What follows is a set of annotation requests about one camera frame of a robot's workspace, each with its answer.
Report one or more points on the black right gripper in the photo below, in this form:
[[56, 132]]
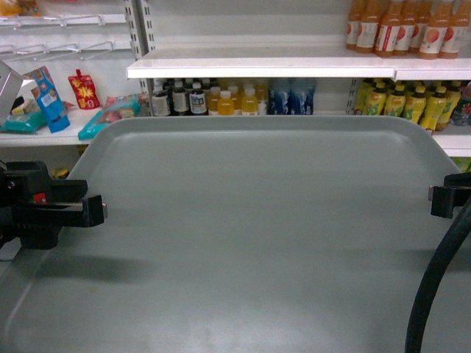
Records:
[[444, 199]]

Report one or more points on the red snack pouch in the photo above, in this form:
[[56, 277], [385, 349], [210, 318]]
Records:
[[84, 90]]

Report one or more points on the dark tea bottle left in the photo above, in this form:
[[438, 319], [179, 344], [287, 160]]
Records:
[[160, 101]]

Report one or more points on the dark tea bottle middle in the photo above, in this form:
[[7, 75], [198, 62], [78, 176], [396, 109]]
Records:
[[180, 99]]

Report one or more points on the orange juice bottle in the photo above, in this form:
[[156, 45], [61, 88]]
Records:
[[435, 31], [389, 29]]

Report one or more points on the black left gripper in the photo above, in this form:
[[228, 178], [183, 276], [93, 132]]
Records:
[[35, 207]]

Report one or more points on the teal snack package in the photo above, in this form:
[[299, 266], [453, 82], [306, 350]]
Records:
[[115, 109]]

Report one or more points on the orange juice bottle left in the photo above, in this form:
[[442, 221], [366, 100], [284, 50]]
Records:
[[389, 29]]

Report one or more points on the yellow juice bottle right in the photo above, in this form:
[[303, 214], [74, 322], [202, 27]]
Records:
[[249, 102]]

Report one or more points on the blue drink bottle right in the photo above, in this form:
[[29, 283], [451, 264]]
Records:
[[302, 96]]

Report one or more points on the yellow juice bottle back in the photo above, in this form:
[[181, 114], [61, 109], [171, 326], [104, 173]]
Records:
[[213, 100]]

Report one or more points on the white slotted shelf upright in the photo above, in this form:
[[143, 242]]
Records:
[[136, 15]]

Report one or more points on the dark tea bottle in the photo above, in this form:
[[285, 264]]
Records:
[[197, 100], [180, 99], [160, 101]]

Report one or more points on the yellow juice bottle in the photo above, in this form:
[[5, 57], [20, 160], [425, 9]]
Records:
[[249, 102], [213, 100], [225, 103]]

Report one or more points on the orange juice bottle right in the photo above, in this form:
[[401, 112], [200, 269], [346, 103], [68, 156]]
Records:
[[435, 31]]

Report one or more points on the blue drink bottle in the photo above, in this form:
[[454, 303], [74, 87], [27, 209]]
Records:
[[302, 96], [279, 92]]

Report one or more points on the yellow juice bottle front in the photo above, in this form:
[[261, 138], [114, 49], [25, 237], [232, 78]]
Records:
[[225, 103]]

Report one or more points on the white upper shelf board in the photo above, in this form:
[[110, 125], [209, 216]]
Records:
[[291, 62]]

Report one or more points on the blue drink bottle left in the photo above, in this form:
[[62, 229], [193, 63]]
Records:
[[279, 92]]

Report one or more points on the dark tea bottle right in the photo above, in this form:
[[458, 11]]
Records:
[[197, 100]]

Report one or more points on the blue snack bag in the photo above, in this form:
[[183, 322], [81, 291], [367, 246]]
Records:
[[48, 99]]

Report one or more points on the yellow lemon tea bottle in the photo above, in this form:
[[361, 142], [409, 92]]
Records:
[[415, 105]]

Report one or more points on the grey rectangular serving tray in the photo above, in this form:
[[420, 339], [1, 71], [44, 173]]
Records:
[[263, 234]]

